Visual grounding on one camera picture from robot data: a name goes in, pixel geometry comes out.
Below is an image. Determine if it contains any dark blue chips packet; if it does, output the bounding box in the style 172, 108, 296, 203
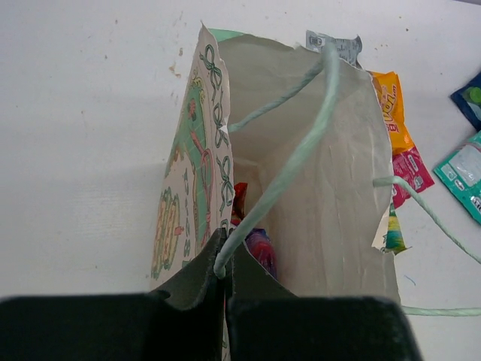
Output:
450, 72, 481, 132

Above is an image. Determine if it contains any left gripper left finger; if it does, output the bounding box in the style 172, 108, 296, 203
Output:
1, 229, 226, 360

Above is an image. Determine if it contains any green paper bag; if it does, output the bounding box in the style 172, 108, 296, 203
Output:
150, 20, 481, 361

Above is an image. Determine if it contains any grey snack packet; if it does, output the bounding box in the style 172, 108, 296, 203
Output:
306, 30, 363, 68

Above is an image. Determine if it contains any teal candy packet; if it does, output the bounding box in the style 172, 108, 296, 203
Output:
434, 132, 480, 223

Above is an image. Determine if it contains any pink snack packet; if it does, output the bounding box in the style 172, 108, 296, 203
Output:
392, 147, 434, 193

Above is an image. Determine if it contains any orange yellow snack packet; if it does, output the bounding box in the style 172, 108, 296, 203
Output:
370, 71, 414, 155

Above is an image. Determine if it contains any purple snack packet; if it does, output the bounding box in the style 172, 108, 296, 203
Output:
245, 228, 277, 279

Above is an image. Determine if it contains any green snack packet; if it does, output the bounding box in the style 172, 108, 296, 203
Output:
380, 203, 408, 255

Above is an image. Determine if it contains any red snack packet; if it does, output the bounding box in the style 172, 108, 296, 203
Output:
231, 182, 248, 226

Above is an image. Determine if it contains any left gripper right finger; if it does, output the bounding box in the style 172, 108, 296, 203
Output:
226, 245, 422, 360

